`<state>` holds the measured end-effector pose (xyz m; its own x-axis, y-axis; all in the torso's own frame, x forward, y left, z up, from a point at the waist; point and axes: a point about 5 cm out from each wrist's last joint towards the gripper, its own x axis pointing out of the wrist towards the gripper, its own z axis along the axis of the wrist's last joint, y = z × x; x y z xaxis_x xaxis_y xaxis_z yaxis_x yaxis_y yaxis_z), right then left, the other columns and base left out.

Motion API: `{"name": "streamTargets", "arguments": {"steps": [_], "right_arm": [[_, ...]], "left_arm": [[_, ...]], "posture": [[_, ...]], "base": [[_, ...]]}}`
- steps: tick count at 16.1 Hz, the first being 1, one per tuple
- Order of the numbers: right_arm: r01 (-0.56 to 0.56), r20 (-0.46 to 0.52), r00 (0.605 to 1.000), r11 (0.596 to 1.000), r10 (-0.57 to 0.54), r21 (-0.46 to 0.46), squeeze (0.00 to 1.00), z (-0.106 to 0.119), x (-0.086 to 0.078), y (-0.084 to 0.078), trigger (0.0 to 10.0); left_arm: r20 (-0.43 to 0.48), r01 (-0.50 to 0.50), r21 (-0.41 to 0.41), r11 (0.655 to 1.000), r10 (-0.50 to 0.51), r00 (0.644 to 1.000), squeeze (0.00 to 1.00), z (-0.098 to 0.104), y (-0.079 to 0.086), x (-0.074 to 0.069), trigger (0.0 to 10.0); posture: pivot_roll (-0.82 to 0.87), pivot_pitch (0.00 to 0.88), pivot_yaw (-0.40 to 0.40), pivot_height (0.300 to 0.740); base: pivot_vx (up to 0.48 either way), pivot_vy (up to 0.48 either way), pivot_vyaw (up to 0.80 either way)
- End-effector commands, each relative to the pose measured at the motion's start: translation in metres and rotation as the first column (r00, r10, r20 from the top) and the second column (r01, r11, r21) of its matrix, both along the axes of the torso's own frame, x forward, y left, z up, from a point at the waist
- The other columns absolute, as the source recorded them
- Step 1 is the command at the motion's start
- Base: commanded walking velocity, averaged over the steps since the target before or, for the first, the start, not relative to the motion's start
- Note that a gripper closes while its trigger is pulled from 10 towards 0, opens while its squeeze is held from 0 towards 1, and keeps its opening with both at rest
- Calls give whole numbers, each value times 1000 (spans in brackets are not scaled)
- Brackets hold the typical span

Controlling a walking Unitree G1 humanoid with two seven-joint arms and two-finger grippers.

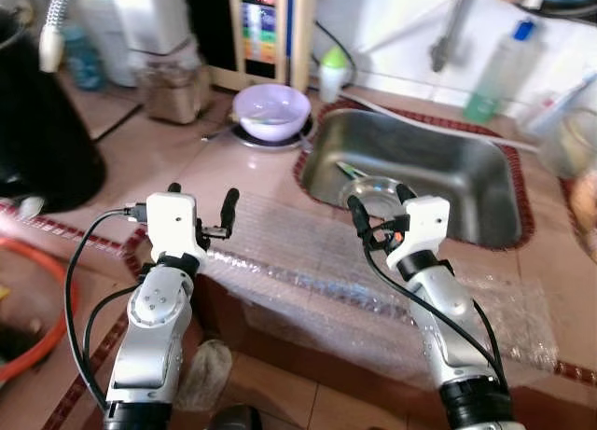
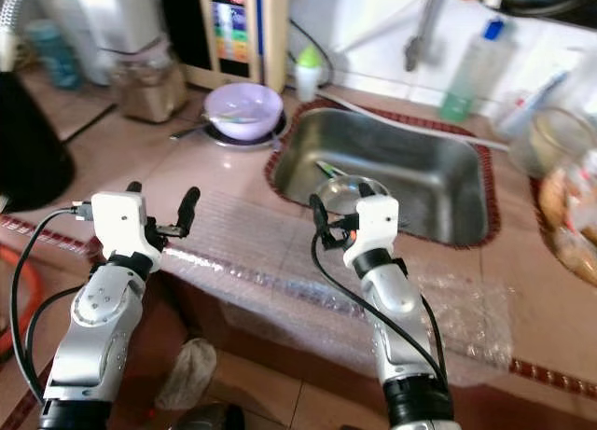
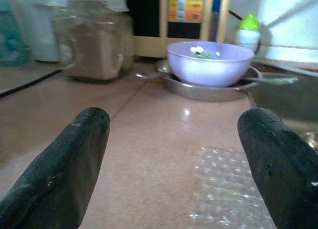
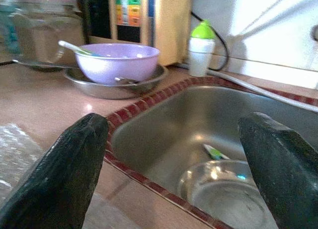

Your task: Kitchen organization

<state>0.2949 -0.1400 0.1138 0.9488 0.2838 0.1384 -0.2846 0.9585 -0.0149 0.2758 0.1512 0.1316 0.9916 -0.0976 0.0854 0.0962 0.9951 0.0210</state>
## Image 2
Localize green-topped blue plastic tongs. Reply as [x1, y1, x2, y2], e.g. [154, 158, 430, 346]
[213, 116, 271, 128]

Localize purple plastic bowl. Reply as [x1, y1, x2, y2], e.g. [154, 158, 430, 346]
[205, 82, 284, 140]

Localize small shiny steel bowl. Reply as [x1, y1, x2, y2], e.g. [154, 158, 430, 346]
[312, 174, 388, 216]

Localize stainless steel sink basin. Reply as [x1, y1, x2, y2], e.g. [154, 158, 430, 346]
[269, 108, 497, 246]

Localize metal spoon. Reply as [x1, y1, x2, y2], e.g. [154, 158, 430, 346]
[170, 125, 208, 139]

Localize large black kettle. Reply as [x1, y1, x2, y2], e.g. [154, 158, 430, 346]
[0, 71, 76, 214]

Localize small white green-capped bottle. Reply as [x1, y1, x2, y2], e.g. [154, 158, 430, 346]
[294, 46, 323, 102]

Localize teal bottle with blue lid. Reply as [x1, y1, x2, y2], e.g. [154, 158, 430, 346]
[26, 20, 83, 89]

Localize green dish soap bottle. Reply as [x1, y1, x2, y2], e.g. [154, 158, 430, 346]
[440, 18, 507, 123]

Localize grey metal tap pipe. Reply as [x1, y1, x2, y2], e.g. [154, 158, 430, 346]
[403, 0, 449, 74]

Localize white water filter housing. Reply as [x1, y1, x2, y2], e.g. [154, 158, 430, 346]
[70, 0, 160, 62]

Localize beige water ionizer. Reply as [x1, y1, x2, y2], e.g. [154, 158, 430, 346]
[157, 0, 290, 92]

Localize white and blue tube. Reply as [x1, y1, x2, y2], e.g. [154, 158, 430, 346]
[499, 71, 570, 137]

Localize white plastic jar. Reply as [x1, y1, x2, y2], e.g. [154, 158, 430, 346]
[47, 0, 90, 39]

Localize bowl of food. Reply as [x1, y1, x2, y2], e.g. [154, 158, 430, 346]
[532, 160, 597, 286]

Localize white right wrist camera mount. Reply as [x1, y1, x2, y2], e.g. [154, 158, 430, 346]
[342, 195, 400, 268]

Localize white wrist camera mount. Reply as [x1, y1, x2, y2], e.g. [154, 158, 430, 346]
[342, 195, 400, 268]
[90, 191, 161, 261]

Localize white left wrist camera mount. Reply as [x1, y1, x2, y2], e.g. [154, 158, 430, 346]
[90, 191, 161, 261]

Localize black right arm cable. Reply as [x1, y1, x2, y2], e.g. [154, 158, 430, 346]
[310, 234, 451, 389]

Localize thin white hose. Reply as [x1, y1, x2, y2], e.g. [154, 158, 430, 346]
[322, 92, 509, 151]

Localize black power cable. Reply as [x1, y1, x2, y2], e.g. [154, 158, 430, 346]
[289, 20, 335, 86]

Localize orange hose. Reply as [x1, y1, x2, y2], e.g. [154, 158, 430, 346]
[0, 243, 43, 356]

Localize flexible metal spout hose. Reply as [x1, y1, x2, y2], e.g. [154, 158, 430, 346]
[0, 0, 48, 72]

